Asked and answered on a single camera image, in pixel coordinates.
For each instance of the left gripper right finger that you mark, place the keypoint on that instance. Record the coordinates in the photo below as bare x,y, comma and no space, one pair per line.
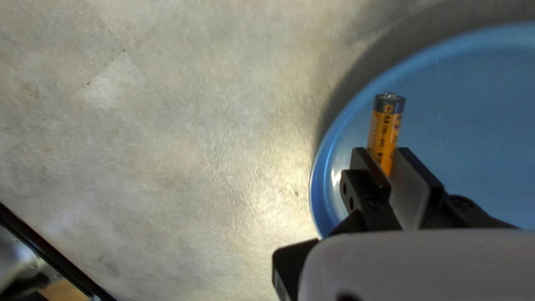
418,196

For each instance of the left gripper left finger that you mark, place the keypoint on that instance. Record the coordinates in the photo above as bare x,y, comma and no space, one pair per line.
368,200

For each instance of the orange and blue battery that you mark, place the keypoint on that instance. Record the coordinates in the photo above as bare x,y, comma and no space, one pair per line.
384,133

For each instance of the blue round container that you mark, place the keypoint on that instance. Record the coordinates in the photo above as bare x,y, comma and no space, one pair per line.
468,125

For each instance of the black frame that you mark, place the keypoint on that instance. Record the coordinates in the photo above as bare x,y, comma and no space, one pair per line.
41,244

